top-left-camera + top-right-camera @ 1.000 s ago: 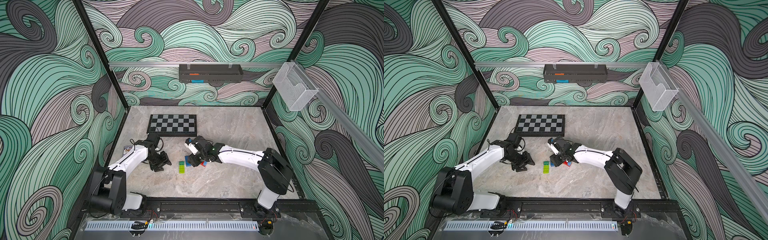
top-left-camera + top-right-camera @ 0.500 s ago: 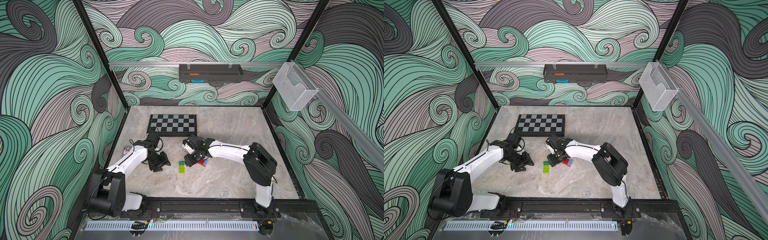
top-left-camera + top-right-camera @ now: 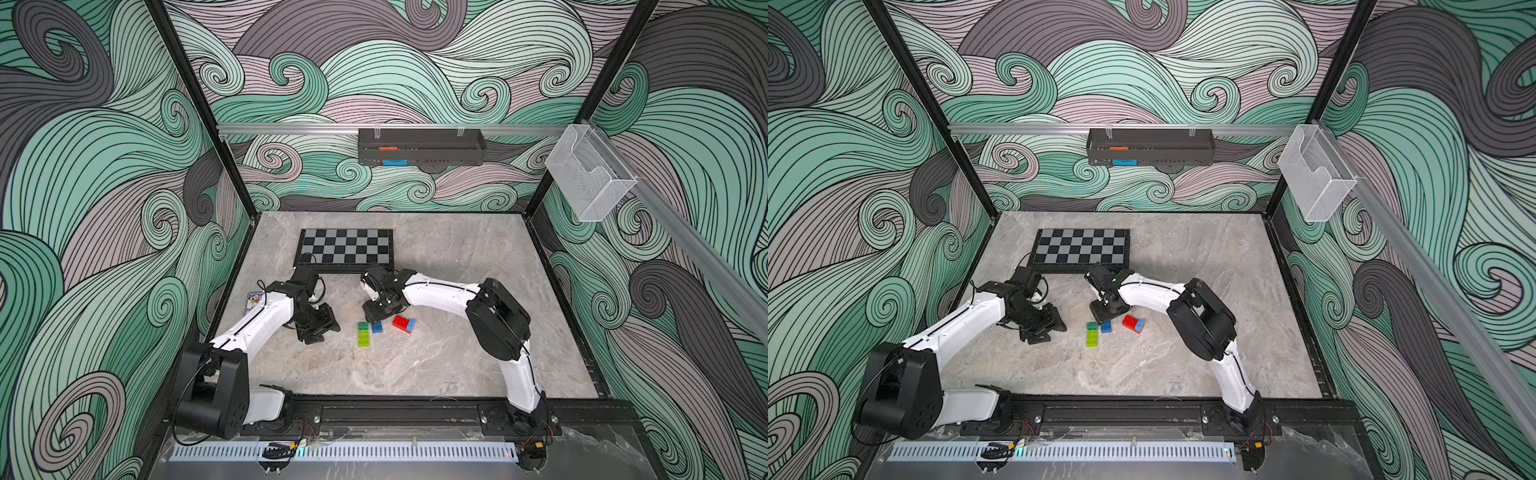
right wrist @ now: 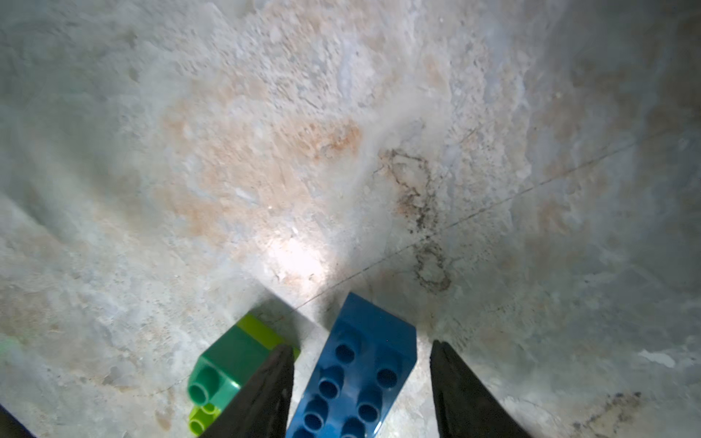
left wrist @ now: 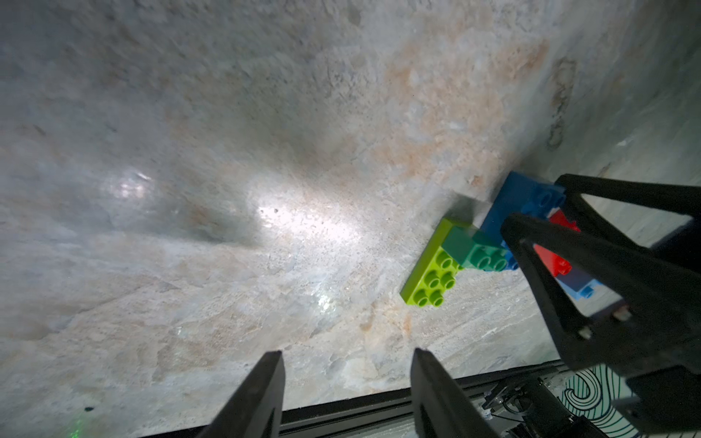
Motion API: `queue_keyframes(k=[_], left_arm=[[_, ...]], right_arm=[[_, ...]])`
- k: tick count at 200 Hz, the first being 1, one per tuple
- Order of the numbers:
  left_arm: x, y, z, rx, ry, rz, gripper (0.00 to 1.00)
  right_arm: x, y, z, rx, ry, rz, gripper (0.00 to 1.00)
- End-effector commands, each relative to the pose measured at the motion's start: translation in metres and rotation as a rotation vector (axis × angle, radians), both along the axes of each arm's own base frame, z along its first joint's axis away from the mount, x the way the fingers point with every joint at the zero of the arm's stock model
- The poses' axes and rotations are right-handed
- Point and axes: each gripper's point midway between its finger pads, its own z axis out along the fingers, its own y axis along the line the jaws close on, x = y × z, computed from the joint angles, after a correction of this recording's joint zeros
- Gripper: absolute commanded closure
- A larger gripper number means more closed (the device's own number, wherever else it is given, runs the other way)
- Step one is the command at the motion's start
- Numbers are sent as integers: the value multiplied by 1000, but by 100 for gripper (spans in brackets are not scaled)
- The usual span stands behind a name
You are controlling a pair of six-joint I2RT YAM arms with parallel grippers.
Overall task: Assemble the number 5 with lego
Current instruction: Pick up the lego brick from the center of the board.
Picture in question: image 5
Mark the dark blue lego brick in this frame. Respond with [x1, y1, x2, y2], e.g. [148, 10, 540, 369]
[480, 172, 566, 271]

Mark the small dark green lego brick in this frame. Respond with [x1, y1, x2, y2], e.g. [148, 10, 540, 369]
[442, 226, 509, 272]

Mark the red lego brick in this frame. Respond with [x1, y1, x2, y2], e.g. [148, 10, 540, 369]
[534, 209, 580, 277]

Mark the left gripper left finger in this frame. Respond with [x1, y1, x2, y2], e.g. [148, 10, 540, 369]
[197, 350, 286, 438]

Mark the small light blue lego brick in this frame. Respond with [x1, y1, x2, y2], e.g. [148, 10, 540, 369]
[556, 266, 600, 300]

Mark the lime green lego brick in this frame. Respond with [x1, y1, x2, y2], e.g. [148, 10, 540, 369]
[400, 218, 469, 308]

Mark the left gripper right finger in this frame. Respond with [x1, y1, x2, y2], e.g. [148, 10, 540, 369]
[410, 349, 498, 438]

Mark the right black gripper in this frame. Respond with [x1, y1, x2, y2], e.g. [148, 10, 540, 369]
[501, 174, 700, 433]

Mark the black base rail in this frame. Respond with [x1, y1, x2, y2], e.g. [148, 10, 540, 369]
[141, 358, 701, 438]

